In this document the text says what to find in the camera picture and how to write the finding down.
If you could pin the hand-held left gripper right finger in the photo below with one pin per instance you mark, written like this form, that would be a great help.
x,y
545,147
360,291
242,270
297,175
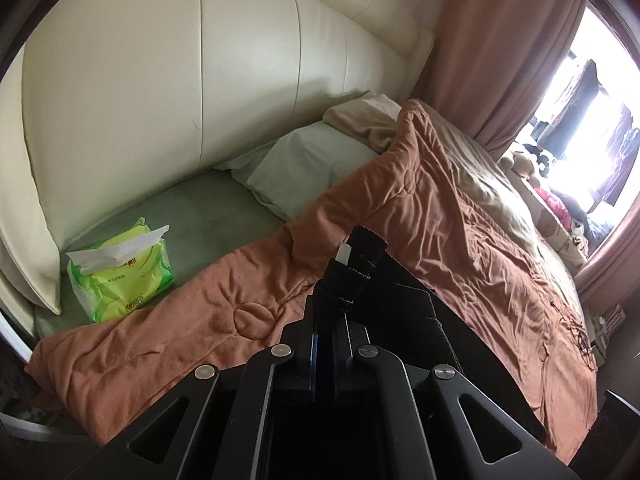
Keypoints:
x,y
345,360

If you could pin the white pillow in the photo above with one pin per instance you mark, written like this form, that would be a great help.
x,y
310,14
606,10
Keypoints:
x,y
305,170

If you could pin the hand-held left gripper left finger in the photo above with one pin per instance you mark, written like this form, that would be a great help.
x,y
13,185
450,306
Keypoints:
x,y
314,355

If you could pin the pink curtain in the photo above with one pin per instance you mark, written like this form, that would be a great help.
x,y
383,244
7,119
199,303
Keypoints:
x,y
610,270
490,60

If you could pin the bear-print cushion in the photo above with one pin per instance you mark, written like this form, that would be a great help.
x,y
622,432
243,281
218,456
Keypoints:
x,y
565,235

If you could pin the black mesh shorts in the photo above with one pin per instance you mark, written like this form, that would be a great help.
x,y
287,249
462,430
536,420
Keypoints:
x,y
425,340

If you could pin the grey-white plush toy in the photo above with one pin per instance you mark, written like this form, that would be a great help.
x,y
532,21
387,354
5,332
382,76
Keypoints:
x,y
520,162

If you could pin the pink cloth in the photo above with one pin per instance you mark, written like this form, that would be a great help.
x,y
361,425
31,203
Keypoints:
x,y
552,202

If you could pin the orange-brown blanket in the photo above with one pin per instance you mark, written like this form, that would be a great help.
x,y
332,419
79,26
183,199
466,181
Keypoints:
x,y
225,285

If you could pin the cream leather headboard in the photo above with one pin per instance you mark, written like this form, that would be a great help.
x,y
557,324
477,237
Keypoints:
x,y
175,75

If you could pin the beige duvet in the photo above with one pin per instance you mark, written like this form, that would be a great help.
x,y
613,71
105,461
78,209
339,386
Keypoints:
x,y
500,195

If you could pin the green bed sheet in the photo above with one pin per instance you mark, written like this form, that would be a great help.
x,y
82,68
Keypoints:
x,y
200,210

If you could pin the green tissue pack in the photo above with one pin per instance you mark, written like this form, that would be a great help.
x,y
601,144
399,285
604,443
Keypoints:
x,y
120,275

